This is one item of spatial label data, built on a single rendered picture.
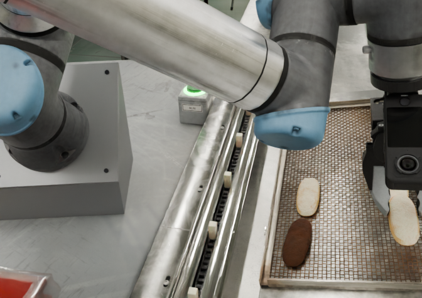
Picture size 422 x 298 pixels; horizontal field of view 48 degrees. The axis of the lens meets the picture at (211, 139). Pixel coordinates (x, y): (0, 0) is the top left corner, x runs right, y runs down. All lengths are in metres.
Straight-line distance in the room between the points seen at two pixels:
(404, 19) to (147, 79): 0.97
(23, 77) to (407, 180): 0.51
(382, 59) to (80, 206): 0.60
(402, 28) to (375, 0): 0.04
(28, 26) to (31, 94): 0.10
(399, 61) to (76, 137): 0.55
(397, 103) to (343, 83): 0.79
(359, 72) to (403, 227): 0.83
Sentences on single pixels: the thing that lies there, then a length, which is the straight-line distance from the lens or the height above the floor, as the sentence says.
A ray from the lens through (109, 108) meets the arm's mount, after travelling 0.91.
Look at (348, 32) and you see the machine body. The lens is 1.75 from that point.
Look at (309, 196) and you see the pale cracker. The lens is 0.81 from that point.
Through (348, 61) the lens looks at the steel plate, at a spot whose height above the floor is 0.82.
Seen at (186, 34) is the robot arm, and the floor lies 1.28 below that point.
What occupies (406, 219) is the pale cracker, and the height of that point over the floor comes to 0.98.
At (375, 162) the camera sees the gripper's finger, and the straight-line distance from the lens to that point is 0.63.
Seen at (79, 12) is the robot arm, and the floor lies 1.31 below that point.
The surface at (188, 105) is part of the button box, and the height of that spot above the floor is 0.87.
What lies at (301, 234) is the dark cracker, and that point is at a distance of 0.74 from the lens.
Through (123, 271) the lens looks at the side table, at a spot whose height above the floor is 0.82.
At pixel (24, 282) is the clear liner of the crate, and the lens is 0.71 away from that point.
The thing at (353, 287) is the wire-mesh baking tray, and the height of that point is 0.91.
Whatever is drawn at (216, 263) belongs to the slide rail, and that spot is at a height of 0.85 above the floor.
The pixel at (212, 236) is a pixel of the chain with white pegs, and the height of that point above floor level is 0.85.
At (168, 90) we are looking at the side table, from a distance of 1.32.
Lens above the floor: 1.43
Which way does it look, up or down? 34 degrees down
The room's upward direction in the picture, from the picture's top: 2 degrees counter-clockwise
